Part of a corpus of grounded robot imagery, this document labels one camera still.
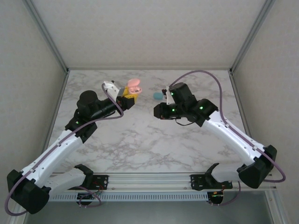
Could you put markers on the teal earbud charging case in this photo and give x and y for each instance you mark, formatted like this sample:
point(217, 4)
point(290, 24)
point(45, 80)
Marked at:
point(157, 95)

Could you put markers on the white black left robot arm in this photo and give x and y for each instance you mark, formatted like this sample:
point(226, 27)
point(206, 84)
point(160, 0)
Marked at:
point(46, 158)

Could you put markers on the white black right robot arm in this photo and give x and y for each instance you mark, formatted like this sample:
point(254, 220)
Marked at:
point(233, 137)

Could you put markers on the small circuit board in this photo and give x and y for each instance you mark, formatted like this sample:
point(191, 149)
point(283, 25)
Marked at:
point(87, 197)
point(216, 197)

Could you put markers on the aluminium table edge rail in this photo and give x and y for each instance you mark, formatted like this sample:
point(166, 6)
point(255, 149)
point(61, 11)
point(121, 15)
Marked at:
point(149, 68)
point(61, 93)
point(238, 95)

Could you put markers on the aluminium frame post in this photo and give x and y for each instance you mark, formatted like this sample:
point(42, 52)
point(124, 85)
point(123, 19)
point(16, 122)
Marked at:
point(51, 39)
point(248, 39)

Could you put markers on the wide aluminium base rail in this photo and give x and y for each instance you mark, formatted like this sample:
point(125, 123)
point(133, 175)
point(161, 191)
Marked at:
point(149, 180)

